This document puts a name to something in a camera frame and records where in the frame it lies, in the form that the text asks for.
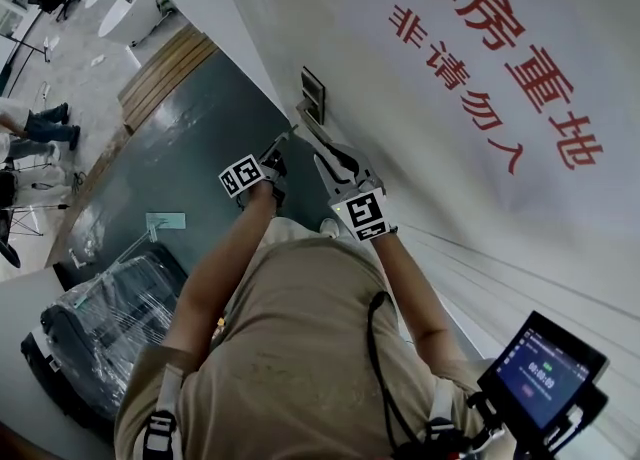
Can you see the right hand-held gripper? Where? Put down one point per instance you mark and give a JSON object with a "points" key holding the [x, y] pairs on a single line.
{"points": [[365, 213]]}

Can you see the plastic-wrapped black chair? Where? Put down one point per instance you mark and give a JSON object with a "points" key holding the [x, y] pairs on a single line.
{"points": [[100, 328]]}

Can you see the person's right forearm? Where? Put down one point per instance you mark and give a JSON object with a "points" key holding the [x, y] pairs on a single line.
{"points": [[405, 298]]}

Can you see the black tripod stand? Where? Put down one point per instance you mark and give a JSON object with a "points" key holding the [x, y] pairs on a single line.
{"points": [[10, 228]]}

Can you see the white paper sign red print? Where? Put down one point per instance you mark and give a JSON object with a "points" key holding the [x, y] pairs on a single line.
{"points": [[550, 23]]}

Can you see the person's short-sleeved shirt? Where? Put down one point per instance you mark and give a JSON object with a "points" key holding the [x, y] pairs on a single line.
{"points": [[300, 373]]}

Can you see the white door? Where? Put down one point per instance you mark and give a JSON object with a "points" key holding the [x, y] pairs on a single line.
{"points": [[525, 273]]}

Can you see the person's left forearm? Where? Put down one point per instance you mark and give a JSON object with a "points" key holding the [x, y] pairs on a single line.
{"points": [[220, 268]]}

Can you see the small black monitor screen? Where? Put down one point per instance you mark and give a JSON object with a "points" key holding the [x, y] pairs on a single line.
{"points": [[542, 373]]}

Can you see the person's light trousers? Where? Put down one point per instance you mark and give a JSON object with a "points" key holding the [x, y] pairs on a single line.
{"points": [[285, 233]]}

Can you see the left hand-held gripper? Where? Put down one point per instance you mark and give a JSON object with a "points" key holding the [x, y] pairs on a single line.
{"points": [[242, 175]]}

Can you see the person's white shoe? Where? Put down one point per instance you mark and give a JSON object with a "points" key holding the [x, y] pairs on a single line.
{"points": [[330, 228]]}

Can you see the black chest harness box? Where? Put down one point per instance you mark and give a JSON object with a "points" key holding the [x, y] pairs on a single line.
{"points": [[430, 448]]}

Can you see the silver door lock with lever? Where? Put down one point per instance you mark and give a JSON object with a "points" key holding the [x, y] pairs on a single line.
{"points": [[312, 88]]}

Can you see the wooden step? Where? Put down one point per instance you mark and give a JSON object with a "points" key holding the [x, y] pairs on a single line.
{"points": [[165, 73]]}

